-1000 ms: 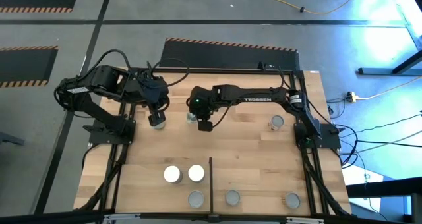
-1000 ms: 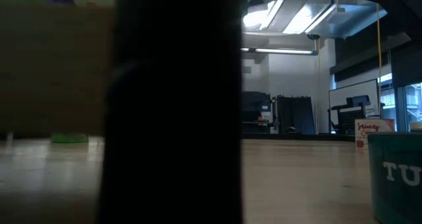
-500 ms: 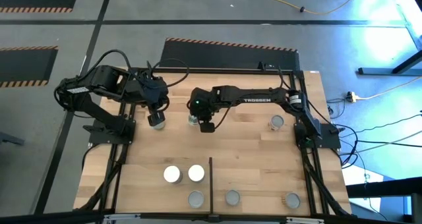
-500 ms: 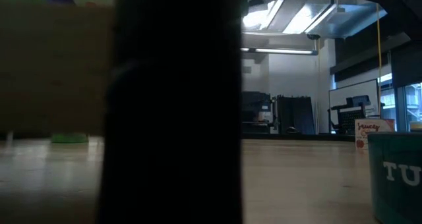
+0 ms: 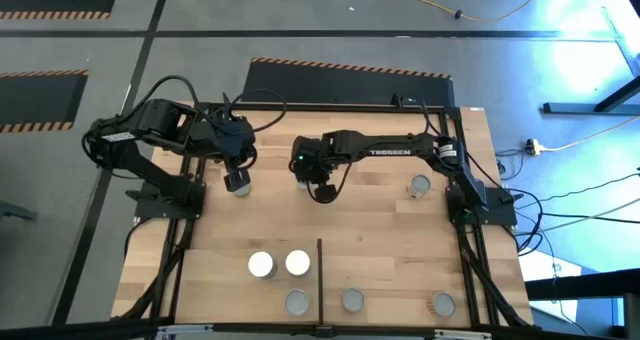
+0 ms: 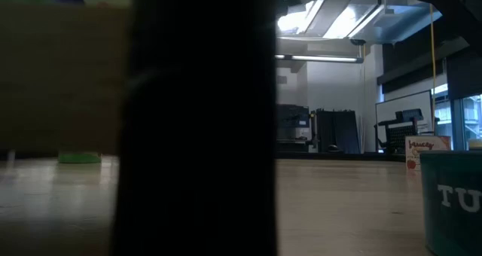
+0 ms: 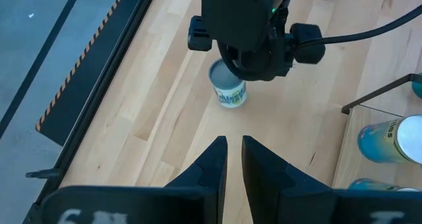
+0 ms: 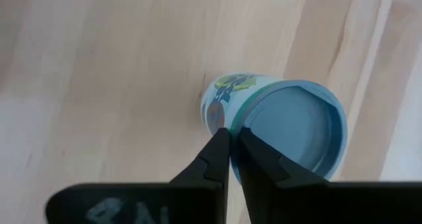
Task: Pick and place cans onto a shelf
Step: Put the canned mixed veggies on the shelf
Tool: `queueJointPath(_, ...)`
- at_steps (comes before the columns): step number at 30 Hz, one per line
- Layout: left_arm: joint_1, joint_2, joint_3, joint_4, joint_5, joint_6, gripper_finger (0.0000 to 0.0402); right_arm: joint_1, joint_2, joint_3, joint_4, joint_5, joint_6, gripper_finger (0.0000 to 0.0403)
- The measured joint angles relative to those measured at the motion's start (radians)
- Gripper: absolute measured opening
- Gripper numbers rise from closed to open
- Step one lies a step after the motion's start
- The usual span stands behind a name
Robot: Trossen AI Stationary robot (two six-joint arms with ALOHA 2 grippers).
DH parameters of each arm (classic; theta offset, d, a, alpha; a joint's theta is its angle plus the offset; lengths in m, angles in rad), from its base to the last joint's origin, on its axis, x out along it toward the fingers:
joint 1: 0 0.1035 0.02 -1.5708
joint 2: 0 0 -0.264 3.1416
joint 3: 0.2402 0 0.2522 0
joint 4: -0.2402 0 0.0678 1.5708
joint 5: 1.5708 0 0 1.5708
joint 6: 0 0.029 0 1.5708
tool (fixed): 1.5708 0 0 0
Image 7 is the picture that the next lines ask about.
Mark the black mat orange striped edge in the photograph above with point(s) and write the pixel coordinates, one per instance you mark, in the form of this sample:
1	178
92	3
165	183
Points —
76	95

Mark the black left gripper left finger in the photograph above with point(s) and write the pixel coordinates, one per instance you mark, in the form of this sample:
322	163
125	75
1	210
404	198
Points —
198	201

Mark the black shelf divider frame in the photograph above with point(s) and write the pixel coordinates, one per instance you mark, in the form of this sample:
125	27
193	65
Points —
376	92

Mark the white blue yellow label can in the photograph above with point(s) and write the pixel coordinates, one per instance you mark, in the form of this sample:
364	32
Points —
230	94

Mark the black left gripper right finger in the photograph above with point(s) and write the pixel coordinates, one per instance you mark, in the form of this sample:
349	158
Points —
280	201

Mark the black aluminium table frame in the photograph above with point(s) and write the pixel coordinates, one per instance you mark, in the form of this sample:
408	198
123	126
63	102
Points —
102	89

